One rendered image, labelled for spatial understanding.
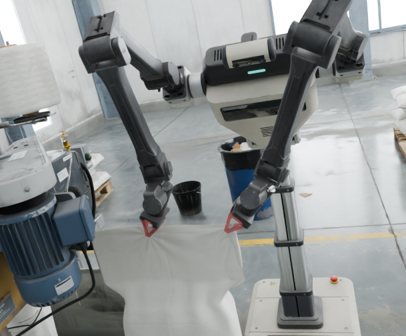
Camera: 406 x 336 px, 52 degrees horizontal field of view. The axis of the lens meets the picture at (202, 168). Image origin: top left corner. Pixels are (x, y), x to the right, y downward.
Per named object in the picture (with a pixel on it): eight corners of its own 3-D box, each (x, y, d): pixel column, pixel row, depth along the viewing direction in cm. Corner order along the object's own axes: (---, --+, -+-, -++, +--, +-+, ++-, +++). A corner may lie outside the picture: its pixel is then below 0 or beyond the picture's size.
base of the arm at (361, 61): (332, 39, 137) (336, 73, 135) (332, 27, 130) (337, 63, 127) (360, 34, 135) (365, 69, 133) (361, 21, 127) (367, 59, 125)
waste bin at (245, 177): (285, 196, 394) (275, 130, 373) (282, 222, 347) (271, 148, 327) (235, 201, 407) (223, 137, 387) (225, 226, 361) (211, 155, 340)
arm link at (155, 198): (170, 159, 124) (143, 162, 127) (158, 175, 114) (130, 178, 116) (180, 194, 129) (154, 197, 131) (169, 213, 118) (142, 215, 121)
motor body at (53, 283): (95, 274, 112) (67, 189, 104) (65, 312, 98) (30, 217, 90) (47, 275, 116) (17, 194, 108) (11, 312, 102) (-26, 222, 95)
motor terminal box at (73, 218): (100, 233, 110) (87, 192, 107) (98, 251, 101) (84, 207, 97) (68, 241, 109) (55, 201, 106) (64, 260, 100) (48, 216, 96)
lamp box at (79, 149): (93, 166, 154) (87, 143, 152) (87, 171, 150) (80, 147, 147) (75, 168, 157) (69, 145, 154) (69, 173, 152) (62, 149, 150)
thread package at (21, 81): (75, 101, 112) (56, 36, 107) (39, 117, 97) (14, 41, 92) (24, 111, 117) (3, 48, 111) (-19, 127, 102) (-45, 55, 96)
